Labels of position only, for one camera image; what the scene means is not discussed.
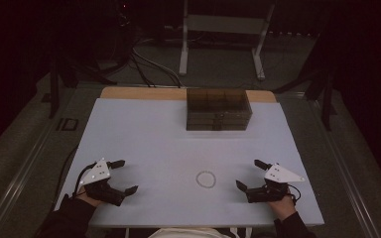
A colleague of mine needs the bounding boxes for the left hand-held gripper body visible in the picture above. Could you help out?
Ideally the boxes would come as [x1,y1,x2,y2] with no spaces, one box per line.
[77,158,127,207]

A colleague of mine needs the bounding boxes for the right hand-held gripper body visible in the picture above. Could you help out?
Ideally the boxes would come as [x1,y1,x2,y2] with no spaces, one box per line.
[245,163,306,204]

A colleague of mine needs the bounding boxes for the clear beaded bracelet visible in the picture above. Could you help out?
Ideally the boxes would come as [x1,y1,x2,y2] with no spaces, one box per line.
[195,170,217,189]

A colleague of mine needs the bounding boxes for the brown transparent drawer box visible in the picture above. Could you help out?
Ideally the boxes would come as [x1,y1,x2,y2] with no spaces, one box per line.
[186,87,253,132]

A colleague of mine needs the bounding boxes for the person's left hand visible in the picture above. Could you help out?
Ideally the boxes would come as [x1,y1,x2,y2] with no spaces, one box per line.
[75,185,103,208]

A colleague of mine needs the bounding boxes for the person's right hand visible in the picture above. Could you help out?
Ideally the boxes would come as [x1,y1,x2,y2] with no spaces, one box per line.
[267,194,297,222]

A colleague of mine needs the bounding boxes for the white table mat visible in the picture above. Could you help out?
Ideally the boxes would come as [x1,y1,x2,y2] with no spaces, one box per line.
[54,97,325,228]

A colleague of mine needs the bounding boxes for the black tripod stand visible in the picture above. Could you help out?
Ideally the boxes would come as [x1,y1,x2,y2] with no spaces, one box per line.
[48,59,117,120]
[272,65,339,132]

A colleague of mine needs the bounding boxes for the white metal stand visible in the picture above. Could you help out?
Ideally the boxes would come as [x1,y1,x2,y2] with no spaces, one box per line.
[178,0,276,81]

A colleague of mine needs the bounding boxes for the left hand-held gripper cable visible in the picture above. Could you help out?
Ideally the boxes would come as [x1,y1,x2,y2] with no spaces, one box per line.
[73,161,97,198]

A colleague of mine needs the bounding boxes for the hand-held gripper cable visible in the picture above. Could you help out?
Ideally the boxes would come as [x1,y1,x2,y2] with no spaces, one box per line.
[73,161,97,198]
[287,183,302,203]

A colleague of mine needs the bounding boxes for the right hand-held gripper cable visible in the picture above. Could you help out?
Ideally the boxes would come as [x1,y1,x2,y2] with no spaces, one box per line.
[287,183,302,203]

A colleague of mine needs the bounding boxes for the black cable beside table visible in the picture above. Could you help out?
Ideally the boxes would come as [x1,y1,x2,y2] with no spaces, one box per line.
[50,144,80,212]

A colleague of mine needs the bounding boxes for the metal floor rail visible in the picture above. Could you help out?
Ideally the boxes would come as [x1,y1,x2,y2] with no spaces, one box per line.
[311,98,381,238]
[0,125,55,238]

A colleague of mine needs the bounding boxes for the white floor cable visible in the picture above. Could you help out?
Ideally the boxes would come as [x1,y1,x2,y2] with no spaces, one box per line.
[132,48,184,89]

